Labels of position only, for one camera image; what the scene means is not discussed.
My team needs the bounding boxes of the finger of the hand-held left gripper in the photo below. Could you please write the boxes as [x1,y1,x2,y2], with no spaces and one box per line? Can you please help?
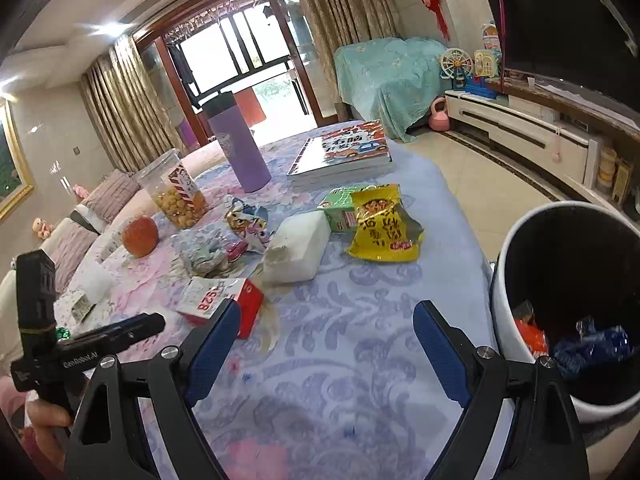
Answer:
[99,312,167,353]

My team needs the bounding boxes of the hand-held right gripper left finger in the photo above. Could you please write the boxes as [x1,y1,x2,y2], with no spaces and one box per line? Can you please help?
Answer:
[62,297,243,480]

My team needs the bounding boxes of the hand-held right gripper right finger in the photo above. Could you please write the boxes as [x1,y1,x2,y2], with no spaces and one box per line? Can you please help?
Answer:
[412,300,591,480]

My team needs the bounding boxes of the red box with white label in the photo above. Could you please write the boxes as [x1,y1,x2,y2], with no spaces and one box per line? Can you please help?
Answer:
[175,276,265,339]

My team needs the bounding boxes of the white foam fruit net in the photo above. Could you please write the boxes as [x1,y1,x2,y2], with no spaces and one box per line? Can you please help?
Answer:
[80,262,113,301]

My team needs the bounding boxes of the white bin with black bag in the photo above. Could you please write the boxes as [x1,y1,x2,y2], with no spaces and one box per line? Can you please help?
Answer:
[489,201,640,451]

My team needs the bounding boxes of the red snack packet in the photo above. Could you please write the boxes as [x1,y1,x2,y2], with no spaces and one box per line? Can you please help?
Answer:
[512,302,551,361]

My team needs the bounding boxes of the silver wrapper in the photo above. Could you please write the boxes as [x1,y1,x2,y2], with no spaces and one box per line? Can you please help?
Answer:
[172,240,241,278]

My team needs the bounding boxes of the colourful cartoon wrapper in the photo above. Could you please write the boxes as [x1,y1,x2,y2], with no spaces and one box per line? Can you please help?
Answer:
[222,196,276,256]

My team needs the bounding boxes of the yellow snack bag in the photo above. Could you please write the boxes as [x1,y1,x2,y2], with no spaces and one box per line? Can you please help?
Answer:
[346,183,426,263]

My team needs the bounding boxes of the blue snack wrapper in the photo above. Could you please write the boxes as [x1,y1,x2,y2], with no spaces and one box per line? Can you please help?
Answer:
[552,317,633,376]

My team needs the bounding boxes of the person's left hand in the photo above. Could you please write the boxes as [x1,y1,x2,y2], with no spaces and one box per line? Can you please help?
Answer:
[25,397,76,441]

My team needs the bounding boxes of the small printed paper slip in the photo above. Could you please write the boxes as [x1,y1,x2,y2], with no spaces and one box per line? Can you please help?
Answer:
[70,296,97,323]

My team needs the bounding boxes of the pink striped cushion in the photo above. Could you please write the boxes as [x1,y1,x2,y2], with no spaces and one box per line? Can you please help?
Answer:
[47,220,103,293]
[82,169,141,223]

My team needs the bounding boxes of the small brown plush toy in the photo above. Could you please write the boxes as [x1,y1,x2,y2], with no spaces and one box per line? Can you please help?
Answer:
[31,216,56,241]

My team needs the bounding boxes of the light floral sofa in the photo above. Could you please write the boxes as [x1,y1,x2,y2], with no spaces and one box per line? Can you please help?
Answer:
[0,140,231,361]

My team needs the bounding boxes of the red apple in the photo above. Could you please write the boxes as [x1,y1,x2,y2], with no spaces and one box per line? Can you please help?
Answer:
[122,215,160,259]

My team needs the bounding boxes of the gold framed painting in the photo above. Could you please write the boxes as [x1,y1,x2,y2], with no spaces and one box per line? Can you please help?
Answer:
[0,100,36,221]

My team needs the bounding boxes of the clear jar of snack balls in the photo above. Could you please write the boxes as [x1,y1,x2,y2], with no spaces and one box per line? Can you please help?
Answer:
[135,148,211,231]

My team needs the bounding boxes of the green drink carton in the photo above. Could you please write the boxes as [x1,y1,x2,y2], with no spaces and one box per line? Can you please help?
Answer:
[316,186,373,233]

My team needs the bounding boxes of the purple thermos bottle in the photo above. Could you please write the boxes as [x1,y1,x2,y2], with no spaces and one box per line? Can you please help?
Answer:
[204,91,273,194]

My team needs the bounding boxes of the gold patterned curtain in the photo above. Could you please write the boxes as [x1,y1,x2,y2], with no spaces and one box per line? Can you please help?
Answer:
[77,35,186,176]
[282,0,401,128]

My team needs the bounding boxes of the colourful picture book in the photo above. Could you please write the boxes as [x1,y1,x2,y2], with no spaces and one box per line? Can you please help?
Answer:
[286,120,396,186]

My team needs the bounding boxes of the pink toy kettlebell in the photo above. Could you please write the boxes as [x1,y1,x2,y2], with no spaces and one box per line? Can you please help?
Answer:
[427,97,451,133]

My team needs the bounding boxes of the white television cabinet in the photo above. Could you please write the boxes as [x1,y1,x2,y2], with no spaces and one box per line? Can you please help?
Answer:
[444,77,640,241]

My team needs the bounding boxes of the red balcony chair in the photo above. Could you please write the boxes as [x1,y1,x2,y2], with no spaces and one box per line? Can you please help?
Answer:
[235,87,266,126]

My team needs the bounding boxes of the blue toy set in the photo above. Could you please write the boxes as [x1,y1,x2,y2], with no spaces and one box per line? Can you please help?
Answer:
[450,77,501,101]

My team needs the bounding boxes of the teal cloth cover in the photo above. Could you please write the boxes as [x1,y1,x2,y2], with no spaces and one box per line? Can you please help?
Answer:
[332,36,451,143]

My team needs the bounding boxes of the wooden framed glass door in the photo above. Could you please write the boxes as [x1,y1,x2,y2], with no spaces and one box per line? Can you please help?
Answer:
[132,0,326,146]

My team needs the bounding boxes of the toy ferris wheel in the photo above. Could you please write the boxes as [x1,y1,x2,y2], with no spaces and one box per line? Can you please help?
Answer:
[439,47,475,92]

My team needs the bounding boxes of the colourful toy house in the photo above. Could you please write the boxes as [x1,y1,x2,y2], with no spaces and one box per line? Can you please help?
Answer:
[472,22,506,81]

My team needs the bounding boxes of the black flat television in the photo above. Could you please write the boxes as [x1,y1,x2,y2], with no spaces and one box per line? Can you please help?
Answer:
[475,0,640,116]

